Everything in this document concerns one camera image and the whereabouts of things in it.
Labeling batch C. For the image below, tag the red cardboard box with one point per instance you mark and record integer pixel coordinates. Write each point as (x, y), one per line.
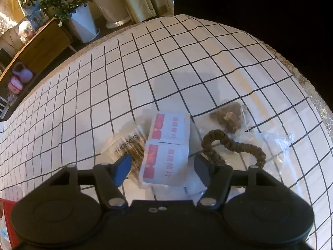
(7, 213)

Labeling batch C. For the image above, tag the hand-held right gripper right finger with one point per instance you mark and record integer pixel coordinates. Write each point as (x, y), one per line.
(201, 169)

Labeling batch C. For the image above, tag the white bottle set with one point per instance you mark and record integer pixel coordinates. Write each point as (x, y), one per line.
(4, 106)

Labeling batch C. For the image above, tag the pink case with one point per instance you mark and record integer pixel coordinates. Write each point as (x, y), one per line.
(15, 84)

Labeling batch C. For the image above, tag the white red-label alcohol pad packet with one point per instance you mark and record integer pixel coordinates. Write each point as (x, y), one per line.
(166, 166)
(177, 130)

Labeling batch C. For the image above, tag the wooden cabinet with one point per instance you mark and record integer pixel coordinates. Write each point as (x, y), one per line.
(44, 47)

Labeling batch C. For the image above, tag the potted plant in white pot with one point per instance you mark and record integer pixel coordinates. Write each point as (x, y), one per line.
(83, 20)

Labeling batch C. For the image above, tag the clear cotton swab bag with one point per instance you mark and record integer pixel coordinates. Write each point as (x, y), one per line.
(130, 145)

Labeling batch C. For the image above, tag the white pink plush ornament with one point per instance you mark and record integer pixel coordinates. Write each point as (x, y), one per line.
(26, 28)

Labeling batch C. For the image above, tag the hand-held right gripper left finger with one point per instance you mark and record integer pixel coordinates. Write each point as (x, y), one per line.
(123, 165)

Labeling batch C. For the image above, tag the white black-grid tablecloth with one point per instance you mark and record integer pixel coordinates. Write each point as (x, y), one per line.
(182, 57)

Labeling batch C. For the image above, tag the patterned wall hanging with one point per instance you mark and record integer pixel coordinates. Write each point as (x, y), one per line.
(7, 5)

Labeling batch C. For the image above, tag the bag of brown dried bits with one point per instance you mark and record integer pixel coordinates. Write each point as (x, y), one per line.
(223, 117)

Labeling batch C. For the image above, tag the long brown scrunchie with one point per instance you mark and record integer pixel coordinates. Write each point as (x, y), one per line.
(210, 138)

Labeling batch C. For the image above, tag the white standing air conditioner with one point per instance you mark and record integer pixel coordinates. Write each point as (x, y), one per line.
(114, 0)

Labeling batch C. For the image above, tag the purple kettle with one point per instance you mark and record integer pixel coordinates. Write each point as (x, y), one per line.
(24, 74)

